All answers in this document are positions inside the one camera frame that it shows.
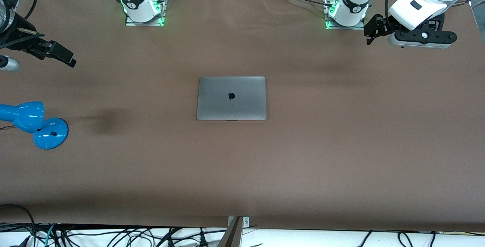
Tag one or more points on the brown table cover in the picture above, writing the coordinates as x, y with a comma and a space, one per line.
341, 144

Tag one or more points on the small metal bracket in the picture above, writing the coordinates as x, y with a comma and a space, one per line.
246, 221

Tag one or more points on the grey laptop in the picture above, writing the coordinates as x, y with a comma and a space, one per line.
231, 107

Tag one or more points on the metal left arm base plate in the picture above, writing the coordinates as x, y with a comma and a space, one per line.
344, 27

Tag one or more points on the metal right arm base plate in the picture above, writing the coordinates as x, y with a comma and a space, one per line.
146, 22

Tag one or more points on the blue desk lamp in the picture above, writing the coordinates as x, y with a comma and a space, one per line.
26, 116

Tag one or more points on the dark camera mount post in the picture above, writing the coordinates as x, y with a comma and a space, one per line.
232, 235

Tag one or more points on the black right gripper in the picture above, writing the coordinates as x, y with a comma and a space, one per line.
19, 34

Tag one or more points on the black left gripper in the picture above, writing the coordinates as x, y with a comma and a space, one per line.
380, 25

